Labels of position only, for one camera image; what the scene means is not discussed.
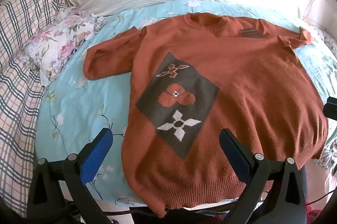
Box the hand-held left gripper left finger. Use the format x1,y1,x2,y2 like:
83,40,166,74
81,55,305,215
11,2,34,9
26,127,114,224

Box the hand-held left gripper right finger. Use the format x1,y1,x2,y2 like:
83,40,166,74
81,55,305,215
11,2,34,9
219,129,308,224

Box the orange knit sweater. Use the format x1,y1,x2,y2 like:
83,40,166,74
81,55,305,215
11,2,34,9
83,13,329,218

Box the light blue floral bedsheet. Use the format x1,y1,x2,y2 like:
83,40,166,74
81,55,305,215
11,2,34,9
34,0,337,207

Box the plaid blanket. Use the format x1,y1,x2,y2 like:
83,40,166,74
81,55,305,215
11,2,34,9
0,0,69,214

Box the floral pillow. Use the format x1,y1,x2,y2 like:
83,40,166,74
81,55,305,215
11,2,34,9
25,6,107,86

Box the thin wall cable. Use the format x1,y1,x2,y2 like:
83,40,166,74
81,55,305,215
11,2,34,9
303,0,320,20

